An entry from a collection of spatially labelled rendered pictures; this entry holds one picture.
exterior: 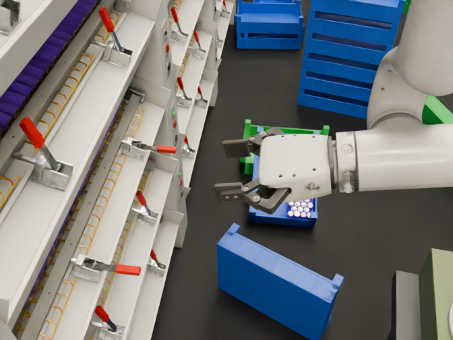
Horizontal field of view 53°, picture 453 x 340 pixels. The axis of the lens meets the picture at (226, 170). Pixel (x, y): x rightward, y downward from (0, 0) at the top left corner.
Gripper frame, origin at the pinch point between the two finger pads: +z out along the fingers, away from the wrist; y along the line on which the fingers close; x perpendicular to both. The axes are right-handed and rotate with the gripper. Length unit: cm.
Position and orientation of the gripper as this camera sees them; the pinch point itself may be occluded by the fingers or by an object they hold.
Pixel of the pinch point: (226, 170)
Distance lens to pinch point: 68.0
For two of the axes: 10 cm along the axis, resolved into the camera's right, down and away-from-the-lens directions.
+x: -2.1, -7.2, -6.7
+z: -9.7, 0.6, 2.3
